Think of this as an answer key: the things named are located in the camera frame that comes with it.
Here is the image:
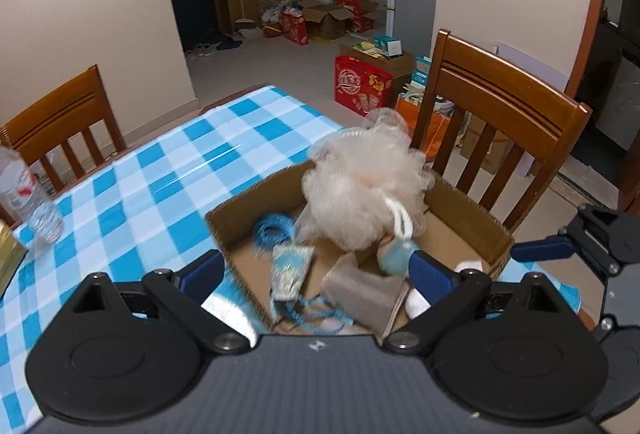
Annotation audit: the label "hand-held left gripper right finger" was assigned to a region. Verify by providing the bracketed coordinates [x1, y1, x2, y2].
[382, 250, 587, 356]

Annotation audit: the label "clear plastic water bottle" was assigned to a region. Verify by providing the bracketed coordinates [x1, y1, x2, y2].
[0, 146, 65, 245]

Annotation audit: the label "wooden slat-back chair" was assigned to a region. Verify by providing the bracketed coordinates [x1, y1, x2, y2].
[410, 30, 594, 233]
[0, 65, 127, 195]

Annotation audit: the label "patterned sachet with blue ribbons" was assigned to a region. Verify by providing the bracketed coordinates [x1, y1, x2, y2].
[252, 213, 352, 336]

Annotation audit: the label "blue checkered tablecloth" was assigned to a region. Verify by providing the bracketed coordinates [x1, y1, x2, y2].
[0, 85, 585, 421]

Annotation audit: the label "cream mesh bath pouf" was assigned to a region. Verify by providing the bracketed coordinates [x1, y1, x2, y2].
[301, 108, 435, 251]

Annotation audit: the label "tall red printed box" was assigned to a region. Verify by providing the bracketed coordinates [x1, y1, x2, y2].
[280, 10, 309, 46]

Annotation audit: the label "white flat board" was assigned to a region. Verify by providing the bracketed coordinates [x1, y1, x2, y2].
[494, 41, 572, 90]

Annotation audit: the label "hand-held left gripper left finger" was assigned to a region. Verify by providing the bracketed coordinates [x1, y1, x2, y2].
[54, 250, 253, 356]

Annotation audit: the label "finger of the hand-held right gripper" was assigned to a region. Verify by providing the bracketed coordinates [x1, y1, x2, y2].
[510, 236, 582, 263]

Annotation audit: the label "plain cardboard box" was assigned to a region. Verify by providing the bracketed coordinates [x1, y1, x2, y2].
[459, 114, 512, 175]

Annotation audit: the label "gold tissue pack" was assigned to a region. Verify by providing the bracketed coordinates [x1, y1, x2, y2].
[0, 219, 29, 299]

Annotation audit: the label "open cardboard boxes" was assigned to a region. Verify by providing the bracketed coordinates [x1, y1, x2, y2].
[297, 0, 389, 40]

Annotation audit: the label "brown cardboard box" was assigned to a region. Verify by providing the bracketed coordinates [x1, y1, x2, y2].
[205, 162, 515, 341]

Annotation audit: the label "grey lace-trimmed sachet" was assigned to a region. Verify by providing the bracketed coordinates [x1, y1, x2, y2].
[320, 254, 409, 336]

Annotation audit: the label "pairs of slippers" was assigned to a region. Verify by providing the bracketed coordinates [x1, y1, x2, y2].
[184, 38, 244, 59]

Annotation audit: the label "orange bag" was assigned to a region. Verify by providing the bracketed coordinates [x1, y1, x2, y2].
[395, 94, 454, 161]

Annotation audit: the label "large red gift box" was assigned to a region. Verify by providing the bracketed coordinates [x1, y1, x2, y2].
[334, 55, 394, 117]

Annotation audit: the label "brown door frame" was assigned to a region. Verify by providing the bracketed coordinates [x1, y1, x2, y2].
[564, 0, 614, 100]

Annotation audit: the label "light blue round toy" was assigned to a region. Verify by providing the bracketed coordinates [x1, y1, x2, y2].
[377, 236, 417, 275]

